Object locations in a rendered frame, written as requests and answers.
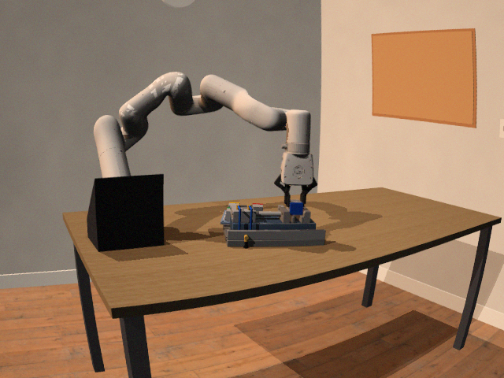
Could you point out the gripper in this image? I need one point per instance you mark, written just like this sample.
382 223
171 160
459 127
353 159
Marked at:
296 171

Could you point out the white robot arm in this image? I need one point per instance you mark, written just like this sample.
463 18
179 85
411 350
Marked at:
215 92

